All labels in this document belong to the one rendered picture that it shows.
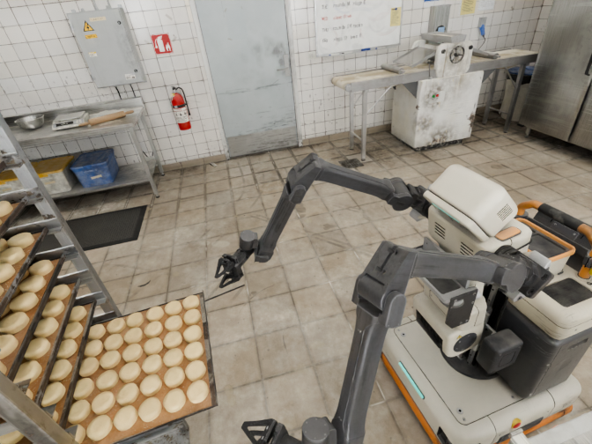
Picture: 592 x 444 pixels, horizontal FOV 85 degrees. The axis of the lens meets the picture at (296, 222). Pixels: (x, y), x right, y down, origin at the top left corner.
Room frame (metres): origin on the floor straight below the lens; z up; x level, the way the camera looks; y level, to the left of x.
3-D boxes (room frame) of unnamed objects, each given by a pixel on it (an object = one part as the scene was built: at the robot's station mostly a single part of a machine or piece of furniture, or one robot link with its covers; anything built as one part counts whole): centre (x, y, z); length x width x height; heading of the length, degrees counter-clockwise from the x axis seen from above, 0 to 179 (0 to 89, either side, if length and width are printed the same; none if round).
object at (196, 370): (0.50, 0.31, 0.96); 0.05 x 0.05 x 0.02
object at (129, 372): (0.52, 0.49, 0.96); 0.05 x 0.05 x 0.02
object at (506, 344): (0.78, -0.61, 0.56); 0.28 x 0.27 x 0.25; 15
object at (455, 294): (0.81, -0.48, 0.88); 0.28 x 0.16 x 0.22; 15
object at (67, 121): (3.58, 2.23, 0.92); 0.32 x 0.30 x 0.09; 17
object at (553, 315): (0.90, -0.85, 0.59); 0.55 x 0.34 x 0.83; 15
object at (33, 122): (3.63, 2.68, 0.93); 0.27 x 0.27 x 0.10
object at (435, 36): (4.13, -1.91, 1.23); 0.58 x 0.19 x 0.07; 10
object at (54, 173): (3.54, 2.66, 0.36); 0.47 x 0.38 x 0.26; 10
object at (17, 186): (3.47, 3.05, 0.36); 0.47 x 0.39 x 0.26; 8
